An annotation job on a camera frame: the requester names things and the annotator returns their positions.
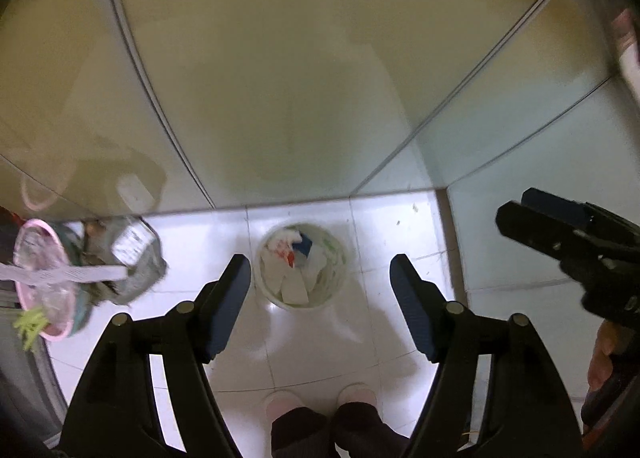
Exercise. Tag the person's left leg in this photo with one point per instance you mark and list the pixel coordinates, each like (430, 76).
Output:
(300, 430)

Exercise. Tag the person's leg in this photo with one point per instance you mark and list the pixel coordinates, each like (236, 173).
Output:
(365, 430)
(300, 430)

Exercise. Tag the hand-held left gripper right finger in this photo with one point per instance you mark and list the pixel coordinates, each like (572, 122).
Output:
(415, 308)

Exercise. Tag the white label packet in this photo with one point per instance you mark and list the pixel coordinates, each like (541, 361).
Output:
(131, 244)

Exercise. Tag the pink plastic basket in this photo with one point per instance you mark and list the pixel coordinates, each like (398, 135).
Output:
(47, 298)

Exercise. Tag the person's right slipper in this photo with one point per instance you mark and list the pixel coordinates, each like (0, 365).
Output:
(357, 394)

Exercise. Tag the person's left slipper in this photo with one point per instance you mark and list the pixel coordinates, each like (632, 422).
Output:
(285, 403)

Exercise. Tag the green clothes pegs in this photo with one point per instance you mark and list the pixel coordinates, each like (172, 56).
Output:
(30, 328)

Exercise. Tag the person's right hand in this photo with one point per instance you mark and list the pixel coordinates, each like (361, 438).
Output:
(600, 363)

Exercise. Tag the pink and white cloth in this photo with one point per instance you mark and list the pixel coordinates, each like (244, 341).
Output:
(627, 48)

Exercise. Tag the red blue wrapper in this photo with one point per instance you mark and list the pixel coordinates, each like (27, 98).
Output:
(295, 250)

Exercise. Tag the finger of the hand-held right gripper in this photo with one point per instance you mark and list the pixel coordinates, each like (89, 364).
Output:
(550, 205)
(530, 228)

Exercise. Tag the white plastic strip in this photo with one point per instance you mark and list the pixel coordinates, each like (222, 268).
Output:
(60, 274)

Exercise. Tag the grey plastic bag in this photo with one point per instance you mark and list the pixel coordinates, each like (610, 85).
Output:
(145, 273)

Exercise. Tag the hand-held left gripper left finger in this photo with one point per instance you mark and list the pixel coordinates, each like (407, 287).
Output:
(227, 308)

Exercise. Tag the pale green cabinet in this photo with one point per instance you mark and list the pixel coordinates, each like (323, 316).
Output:
(300, 63)

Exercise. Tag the person's right leg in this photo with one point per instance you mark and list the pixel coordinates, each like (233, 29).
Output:
(365, 430)

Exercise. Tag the person's slipper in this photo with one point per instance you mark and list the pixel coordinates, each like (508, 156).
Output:
(285, 403)
(357, 394)

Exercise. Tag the white waste bin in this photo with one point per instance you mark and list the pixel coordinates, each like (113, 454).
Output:
(335, 268)

